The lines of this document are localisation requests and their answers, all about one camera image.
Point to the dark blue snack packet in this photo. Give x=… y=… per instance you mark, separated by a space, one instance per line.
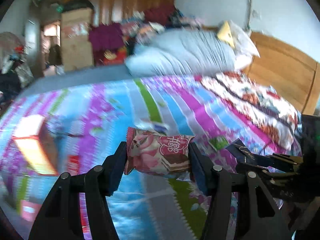
x=241 y=152

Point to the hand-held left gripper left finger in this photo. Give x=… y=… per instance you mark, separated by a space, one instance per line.
x=113 y=172

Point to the pile of bags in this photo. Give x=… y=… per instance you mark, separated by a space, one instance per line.
x=12 y=75

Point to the colourful printed bedsheet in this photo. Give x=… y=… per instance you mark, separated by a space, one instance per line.
x=112 y=100

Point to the green snack packet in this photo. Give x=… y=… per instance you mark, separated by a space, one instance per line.
x=220 y=143

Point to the striped fabric arched screen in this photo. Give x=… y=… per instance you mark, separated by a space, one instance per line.
x=10 y=41

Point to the light blue duvet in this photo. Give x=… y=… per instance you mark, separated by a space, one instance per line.
x=180 y=52

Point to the grey-blue bed cover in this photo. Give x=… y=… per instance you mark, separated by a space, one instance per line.
x=75 y=80

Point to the orange cardboard snack box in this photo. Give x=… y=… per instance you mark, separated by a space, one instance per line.
x=35 y=147

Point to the flat red packet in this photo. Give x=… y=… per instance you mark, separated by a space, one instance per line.
x=73 y=165

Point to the colourful clothes pile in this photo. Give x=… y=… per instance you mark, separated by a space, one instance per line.
x=150 y=27

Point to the floral blanket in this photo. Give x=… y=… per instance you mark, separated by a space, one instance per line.
x=250 y=100

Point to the yellow packet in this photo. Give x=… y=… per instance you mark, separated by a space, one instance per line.
x=226 y=33

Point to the purple cloth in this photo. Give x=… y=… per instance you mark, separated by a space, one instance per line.
x=105 y=36

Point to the pink cake packet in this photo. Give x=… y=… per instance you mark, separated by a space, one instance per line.
x=157 y=155

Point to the large brown cardboard box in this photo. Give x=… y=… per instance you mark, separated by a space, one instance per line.
x=75 y=50

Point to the wooden headboard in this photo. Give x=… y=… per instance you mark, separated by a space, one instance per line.
x=282 y=72

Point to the white pillow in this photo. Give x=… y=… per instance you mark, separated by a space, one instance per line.
x=243 y=47

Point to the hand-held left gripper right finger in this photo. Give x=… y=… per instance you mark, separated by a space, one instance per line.
x=200 y=171

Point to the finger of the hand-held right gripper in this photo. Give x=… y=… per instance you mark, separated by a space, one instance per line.
x=282 y=178
x=280 y=159

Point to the wooden wardrobe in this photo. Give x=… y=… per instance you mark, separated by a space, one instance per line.
x=120 y=0

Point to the red and gold decoration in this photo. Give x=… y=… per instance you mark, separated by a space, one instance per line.
x=112 y=56

